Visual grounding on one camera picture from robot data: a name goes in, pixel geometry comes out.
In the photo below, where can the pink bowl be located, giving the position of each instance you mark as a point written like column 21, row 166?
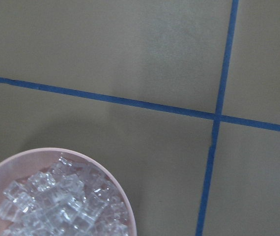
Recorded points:
column 29, row 162

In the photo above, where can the clear ice cubes pile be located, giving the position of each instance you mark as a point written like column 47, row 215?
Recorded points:
column 66, row 199

